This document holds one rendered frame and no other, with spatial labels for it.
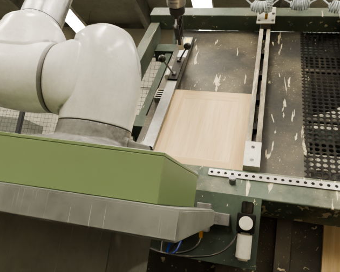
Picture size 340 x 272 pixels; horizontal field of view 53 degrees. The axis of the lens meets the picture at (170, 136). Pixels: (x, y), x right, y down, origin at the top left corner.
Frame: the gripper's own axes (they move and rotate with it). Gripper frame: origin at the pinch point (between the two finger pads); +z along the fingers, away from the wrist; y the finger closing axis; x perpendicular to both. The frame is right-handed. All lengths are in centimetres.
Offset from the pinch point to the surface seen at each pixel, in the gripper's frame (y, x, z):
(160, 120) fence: 45.5, -0.4, 11.5
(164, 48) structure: -24.5, -17.3, 18.9
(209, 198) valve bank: 83, 28, 11
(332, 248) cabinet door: 80, 74, 39
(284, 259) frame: 87, 57, 39
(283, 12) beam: -45, 50, 5
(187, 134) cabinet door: 50, 13, 14
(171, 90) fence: 24.3, 0.0, 11.5
